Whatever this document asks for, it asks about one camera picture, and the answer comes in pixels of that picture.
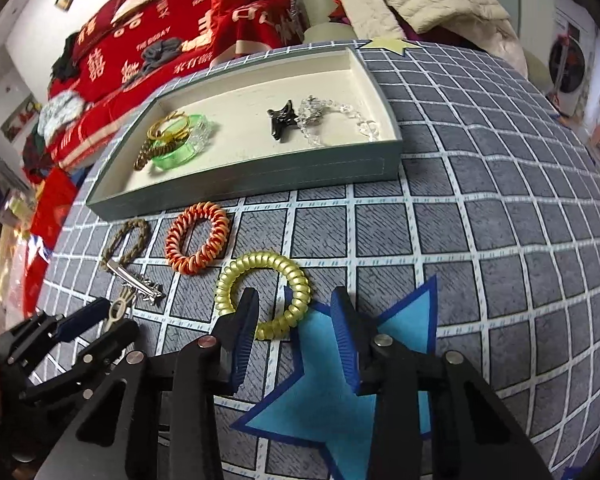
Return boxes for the silver metal hair clip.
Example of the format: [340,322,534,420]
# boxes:
[105,260,164,304]

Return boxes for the yellow spiral hair tie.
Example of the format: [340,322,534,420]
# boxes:
[213,250,313,342]

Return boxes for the orange white spiral hair tie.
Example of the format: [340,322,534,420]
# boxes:
[164,201,232,276]

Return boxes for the brown spiral hair tie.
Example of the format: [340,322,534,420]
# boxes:
[132,136,182,172]

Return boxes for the green plastic bangle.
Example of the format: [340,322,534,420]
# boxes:
[151,114,213,171]

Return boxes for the black claw hair clip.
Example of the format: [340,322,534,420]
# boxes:
[268,100,297,141]

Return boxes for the clear crystal bead necklace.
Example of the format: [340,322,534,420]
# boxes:
[296,94,382,149]

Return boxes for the beige rabbit hair clip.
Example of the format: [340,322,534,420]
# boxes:
[102,285,135,332]

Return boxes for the grey-green jewelry tray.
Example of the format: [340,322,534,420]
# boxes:
[85,44,402,221]

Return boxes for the blue star sticker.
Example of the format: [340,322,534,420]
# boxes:
[232,275,438,479]

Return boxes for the red gift bag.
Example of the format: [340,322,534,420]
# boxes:
[30,167,78,249]

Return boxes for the blue checked tablecloth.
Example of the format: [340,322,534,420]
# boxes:
[37,44,600,479]

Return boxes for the white green folded cloth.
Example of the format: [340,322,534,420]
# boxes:
[38,90,86,146]

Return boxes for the dark clothes on sofa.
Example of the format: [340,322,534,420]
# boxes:
[52,32,80,82]

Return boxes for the red covered sofa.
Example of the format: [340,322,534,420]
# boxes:
[7,0,300,182]

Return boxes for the red cushion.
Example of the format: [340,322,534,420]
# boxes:
[71,0,126,63]

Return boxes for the grey cloth on sofa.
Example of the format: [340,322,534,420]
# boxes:
[123,37,183,87]

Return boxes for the yellow-green star sticker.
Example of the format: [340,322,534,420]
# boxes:
[358,37,420,56]

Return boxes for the white washing machine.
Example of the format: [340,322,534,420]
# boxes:
[548,8,597,117]

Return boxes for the green armchair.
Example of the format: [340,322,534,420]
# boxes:
[299,0,555,91]

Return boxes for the beige down jacket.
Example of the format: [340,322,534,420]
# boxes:
[340,0,528,76]

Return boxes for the brown braided rope bracelet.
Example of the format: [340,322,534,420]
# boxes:
[99,216,152,272]

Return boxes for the wall painting left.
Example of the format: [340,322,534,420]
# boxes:
[1,93,41,142]

